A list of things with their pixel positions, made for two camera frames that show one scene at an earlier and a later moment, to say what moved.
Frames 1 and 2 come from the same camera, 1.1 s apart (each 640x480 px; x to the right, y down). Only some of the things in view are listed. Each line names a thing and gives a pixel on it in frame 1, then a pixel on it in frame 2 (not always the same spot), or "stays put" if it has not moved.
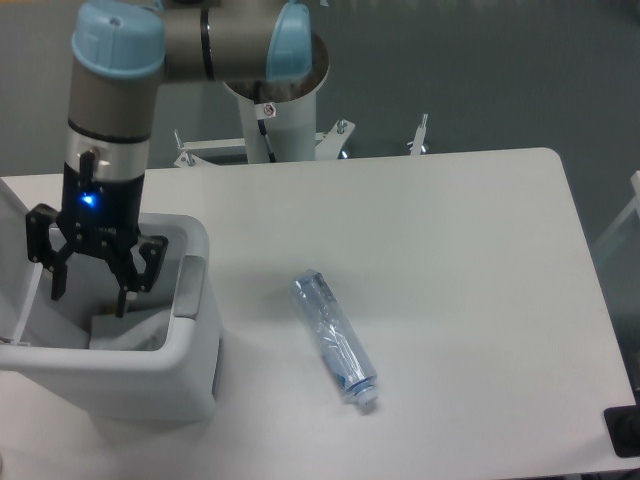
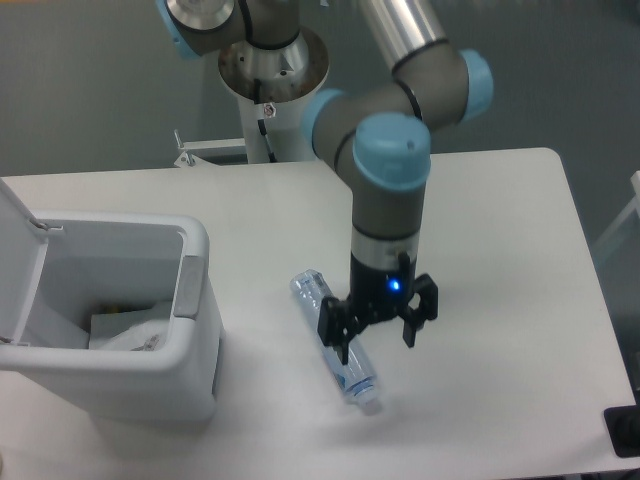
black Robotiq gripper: [102, 218] to [377, 295]
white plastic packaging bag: [150, 335] stays put
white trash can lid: [20, 275] stays put
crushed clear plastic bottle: [346, 352] stays put
